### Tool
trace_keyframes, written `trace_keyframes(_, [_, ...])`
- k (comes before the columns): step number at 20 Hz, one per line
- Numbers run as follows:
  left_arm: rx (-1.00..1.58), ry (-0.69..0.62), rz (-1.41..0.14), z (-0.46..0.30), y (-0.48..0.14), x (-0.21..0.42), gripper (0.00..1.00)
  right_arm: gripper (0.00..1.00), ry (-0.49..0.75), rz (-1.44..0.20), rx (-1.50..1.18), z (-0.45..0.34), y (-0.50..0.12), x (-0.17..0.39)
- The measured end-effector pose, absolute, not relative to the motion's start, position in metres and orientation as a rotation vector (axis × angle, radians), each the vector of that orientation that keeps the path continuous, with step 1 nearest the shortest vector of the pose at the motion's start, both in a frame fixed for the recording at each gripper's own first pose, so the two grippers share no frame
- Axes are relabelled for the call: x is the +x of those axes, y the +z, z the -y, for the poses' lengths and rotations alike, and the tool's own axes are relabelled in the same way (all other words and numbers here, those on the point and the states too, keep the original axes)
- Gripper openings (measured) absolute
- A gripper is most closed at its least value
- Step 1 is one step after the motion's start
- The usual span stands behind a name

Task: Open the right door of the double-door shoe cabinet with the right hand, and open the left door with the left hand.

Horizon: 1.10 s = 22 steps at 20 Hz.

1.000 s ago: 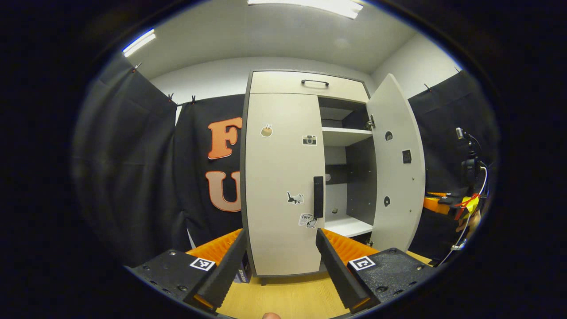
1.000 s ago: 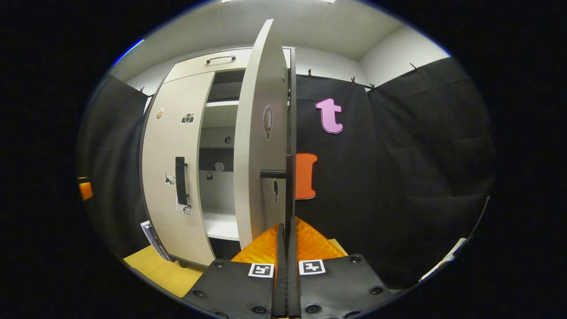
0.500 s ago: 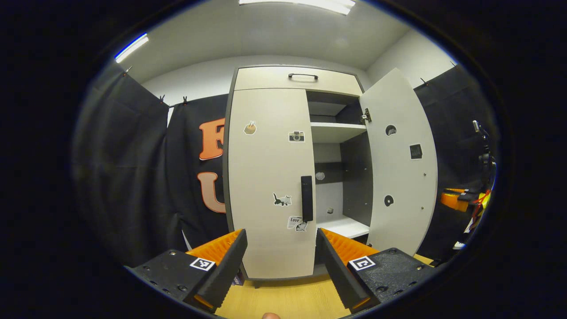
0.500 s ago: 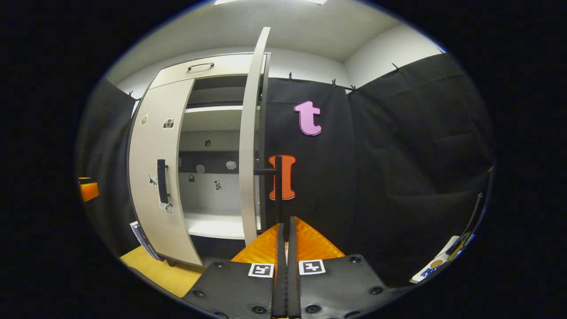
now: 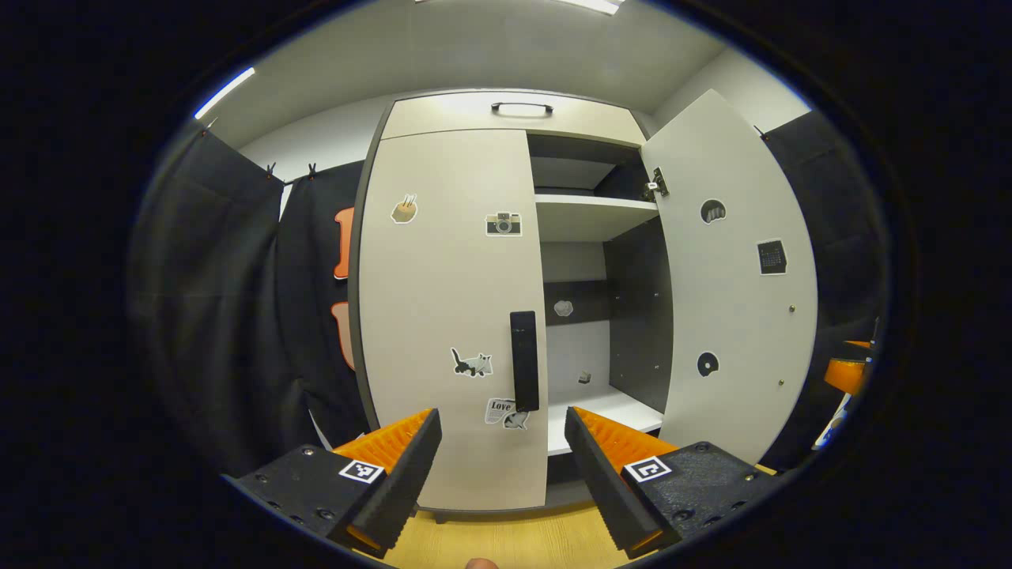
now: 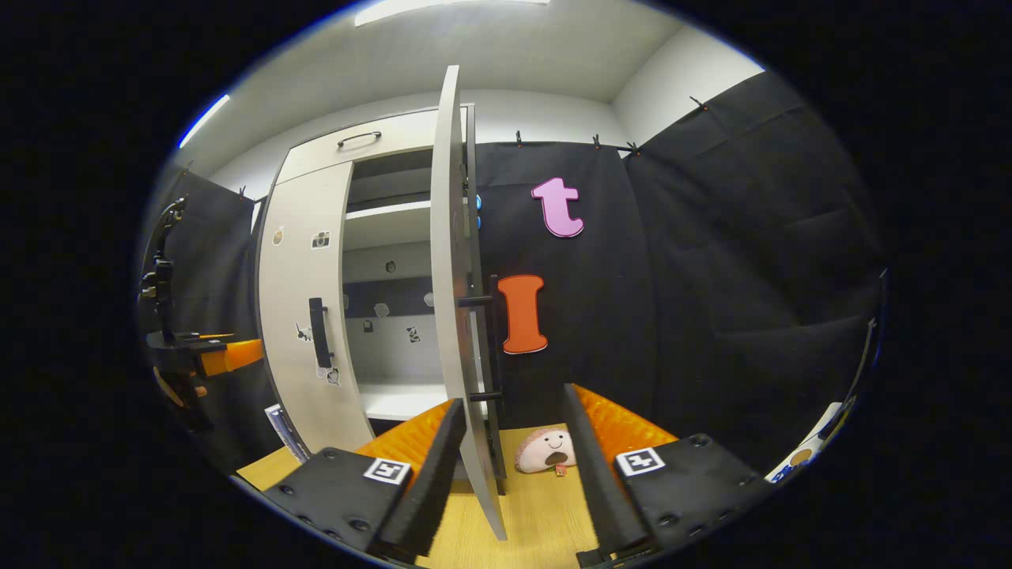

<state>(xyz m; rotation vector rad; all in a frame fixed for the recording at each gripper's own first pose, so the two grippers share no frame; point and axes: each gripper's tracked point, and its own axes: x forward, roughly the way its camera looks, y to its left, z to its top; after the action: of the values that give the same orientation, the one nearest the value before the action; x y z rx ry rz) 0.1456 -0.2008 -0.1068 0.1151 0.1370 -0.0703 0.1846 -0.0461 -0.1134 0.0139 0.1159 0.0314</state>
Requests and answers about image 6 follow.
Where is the dark navy book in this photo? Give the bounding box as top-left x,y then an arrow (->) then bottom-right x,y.
273,407 -> 309,464

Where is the beige shoe cabinet door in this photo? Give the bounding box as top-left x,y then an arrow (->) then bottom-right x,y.
429,65 -> 508,542
258,162 -> 376,455

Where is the long ceiling light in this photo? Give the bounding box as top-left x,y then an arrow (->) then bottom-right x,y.
354,0 -> 550,27

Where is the beige cabinet drawer black handle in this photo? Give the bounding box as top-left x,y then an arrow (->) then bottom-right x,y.
275,108 -> 441,185

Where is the beige double-door shoe cabinet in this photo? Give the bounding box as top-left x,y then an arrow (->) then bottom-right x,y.
255,103 -> 507,475

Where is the pink plush toy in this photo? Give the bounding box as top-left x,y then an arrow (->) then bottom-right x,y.
515,428 -> 578,477

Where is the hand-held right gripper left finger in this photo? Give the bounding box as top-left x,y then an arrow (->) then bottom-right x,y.
261,398 -> 469,563

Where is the white printed sheet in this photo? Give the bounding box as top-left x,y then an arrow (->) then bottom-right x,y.
765,399 -> 859,484

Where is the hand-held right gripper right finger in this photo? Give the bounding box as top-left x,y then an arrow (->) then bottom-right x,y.
563,383 -> 772,562

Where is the black backdrop cloth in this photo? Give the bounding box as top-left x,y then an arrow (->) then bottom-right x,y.
134,70 -> 890,475

